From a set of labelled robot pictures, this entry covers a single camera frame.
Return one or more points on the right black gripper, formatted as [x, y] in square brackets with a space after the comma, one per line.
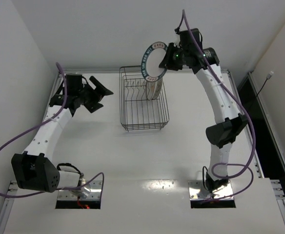
[170, 57]

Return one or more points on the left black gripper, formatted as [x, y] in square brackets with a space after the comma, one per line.
[92, 95]

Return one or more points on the green rimmed white plate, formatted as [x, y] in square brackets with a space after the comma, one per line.
[151, 60]

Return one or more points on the white plate grey flower pattern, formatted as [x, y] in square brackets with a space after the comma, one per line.
[158, 88]

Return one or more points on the orange sunburst plate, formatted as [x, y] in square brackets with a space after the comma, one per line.
[151, 89]

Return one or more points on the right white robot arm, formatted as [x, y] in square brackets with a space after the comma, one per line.
[229, 122]

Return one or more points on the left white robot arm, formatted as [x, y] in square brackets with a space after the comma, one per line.
[33, 168]

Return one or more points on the grey wire dish rack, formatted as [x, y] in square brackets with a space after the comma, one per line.
[136, 112]

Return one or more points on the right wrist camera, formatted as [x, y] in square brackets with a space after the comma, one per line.
[211, 56]

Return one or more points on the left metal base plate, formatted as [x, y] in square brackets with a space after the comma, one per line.
[91, 192]

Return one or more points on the metal base plate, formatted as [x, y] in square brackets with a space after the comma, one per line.
[91, 192]
[197, 192]

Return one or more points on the black cable white plug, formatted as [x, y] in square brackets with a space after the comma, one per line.
[254, 99]

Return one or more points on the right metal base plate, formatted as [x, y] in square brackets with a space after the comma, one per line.
[197, 192]

